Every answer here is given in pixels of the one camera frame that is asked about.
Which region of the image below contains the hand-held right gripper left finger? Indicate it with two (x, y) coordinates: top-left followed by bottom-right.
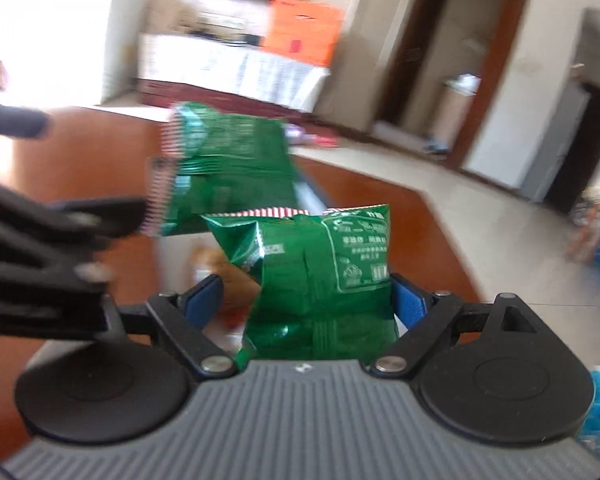
(115, 274), (236, 380)

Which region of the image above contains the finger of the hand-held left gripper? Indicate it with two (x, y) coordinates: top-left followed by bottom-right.
(0, 176), (149, 253)
(0, 234), (117, 342)

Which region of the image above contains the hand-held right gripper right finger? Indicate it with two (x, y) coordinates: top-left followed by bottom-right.
(371, 272), (551, 380)

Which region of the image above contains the tan pastry packet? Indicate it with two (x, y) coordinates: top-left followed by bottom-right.
(187, 242), (262, 328)

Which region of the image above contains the green snack bag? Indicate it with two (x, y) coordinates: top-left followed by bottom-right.
(201, 203), (401, 371)
(142, 101), (301, 238)

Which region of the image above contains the white freezer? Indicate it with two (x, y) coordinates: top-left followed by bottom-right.
(100, 0), (153, 106)

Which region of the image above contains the wooden kitchen cabinet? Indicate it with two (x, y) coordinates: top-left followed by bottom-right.
(437, 75), (482, 141)

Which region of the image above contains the silver refrigerator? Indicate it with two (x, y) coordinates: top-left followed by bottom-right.
(522, 82), (592, 206)

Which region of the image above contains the white cabinet with cloth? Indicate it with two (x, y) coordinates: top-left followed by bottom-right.
(139, 32), (331, 111)

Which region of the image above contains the orange gift box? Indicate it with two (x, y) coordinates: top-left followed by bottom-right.
(262, 0), (345, 67)

